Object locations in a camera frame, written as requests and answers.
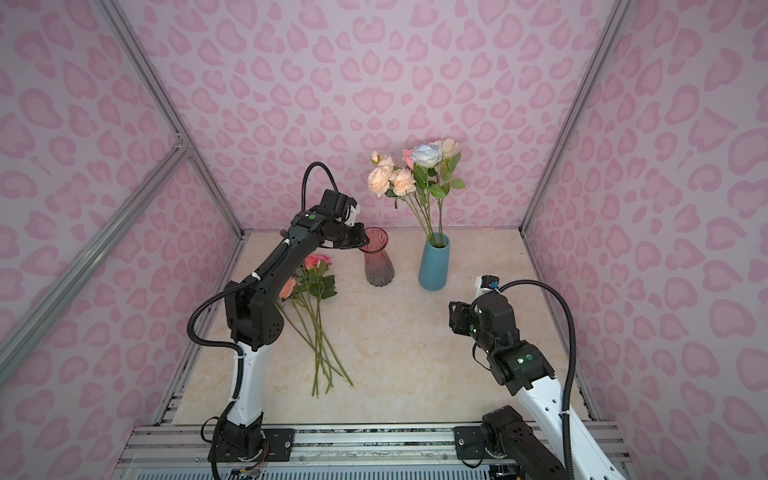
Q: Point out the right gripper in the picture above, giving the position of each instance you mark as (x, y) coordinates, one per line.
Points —
(457, 319)

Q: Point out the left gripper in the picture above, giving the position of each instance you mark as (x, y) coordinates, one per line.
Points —
(359, 238)

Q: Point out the red glass vase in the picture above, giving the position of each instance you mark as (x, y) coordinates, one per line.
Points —
(379, 270)

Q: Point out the teal ceramic vase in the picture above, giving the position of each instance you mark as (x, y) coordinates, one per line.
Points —
(434, 266)

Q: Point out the peach rose spray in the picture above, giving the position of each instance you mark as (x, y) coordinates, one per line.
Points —
(405, 184)

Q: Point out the pale blue rose stem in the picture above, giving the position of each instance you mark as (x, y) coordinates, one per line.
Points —
(427, 156)

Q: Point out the white rose stem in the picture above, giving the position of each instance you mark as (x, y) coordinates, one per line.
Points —
(445, 181)

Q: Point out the pink rose stem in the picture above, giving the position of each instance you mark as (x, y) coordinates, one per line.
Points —
(406, 157)

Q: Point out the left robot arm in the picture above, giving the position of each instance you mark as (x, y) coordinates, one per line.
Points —
(256, 323)

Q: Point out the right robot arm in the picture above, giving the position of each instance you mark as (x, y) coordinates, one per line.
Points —
(570, 451)

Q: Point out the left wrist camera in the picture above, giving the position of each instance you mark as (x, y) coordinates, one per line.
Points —
(351, 211)

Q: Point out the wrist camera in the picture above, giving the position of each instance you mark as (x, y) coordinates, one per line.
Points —
(486, 284)
(351, 211)

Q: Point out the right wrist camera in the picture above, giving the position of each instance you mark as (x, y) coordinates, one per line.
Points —
(486, 284)

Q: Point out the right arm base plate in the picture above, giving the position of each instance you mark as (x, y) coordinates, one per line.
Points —
(471, 442)

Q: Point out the aluminium frame diagonal strut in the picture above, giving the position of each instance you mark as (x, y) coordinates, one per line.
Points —
(40, 318)

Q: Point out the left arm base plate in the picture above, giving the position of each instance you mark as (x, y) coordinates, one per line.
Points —
(277, 444)

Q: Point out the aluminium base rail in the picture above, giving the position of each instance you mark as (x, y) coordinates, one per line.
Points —
(320, 451)

